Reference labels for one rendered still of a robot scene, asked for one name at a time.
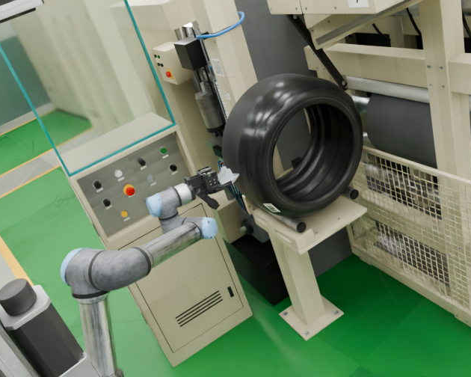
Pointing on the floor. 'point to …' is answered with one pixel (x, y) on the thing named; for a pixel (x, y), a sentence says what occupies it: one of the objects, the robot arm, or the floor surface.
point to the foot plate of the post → (313, 322)
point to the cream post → (305, 280)
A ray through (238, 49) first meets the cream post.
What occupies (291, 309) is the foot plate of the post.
